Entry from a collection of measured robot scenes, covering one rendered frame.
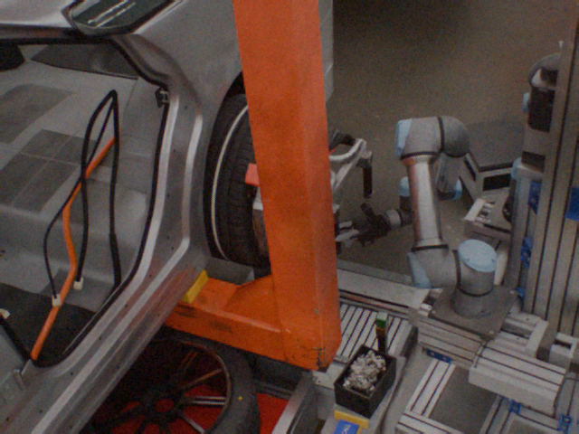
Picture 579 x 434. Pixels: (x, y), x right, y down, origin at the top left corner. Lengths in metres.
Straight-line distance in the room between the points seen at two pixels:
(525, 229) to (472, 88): 2.75
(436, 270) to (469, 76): 3.09
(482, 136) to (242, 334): 1.91
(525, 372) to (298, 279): 0.75
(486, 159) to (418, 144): 1.58
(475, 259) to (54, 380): 1.28
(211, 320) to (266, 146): 0.89
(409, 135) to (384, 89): 2.78
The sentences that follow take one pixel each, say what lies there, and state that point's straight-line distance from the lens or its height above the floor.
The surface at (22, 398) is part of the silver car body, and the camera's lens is 2.24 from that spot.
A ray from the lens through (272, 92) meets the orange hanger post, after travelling 2.03.
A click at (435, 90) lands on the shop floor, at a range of 5.18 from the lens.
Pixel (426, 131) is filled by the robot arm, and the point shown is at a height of 1.31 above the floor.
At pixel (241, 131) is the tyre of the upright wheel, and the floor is 1.16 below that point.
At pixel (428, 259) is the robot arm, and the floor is 1.04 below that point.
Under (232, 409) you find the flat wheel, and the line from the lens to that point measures 2.72.
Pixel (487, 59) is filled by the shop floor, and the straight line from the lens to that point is 5.55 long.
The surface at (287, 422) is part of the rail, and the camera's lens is 2.80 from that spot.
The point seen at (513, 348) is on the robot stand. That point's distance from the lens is 2.55.
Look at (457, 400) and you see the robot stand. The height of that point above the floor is 0.21.
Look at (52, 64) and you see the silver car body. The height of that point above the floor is 0.91.
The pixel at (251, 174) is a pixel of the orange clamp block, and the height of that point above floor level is 1.10.
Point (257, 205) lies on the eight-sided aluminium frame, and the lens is 2.73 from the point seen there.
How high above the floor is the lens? 2.68
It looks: 40 degrees down
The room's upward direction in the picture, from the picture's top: 7 degrees counter-clockwise
